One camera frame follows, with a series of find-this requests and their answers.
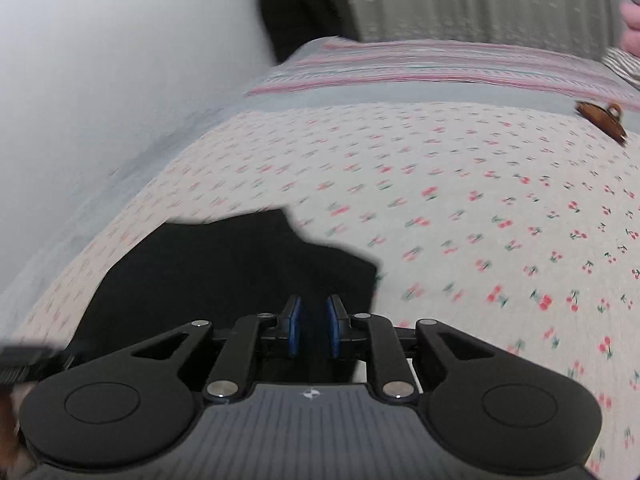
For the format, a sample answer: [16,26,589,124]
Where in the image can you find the black pants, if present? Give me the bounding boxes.
[70,209,378,384]

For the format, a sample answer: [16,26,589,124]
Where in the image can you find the cherry print bed sheet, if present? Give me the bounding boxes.
[16,103,639,479]

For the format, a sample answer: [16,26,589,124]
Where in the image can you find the pink striped blanket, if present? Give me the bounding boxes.
[247,37,639,112]

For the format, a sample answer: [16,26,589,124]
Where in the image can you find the brown hair claw clip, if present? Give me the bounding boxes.
[575,101,627,145]

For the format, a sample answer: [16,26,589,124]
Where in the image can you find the dark hanging clothes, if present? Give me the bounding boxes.
[258,0,359,64]

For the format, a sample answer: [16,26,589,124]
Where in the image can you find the striped folded garment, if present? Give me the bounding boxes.
[601,48,640,90]

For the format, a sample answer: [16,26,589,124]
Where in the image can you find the grey star curtain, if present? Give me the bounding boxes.
[349,0,623,60]

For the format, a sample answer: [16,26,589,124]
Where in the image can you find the pink folded garment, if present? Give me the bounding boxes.
[620,2,640,58]

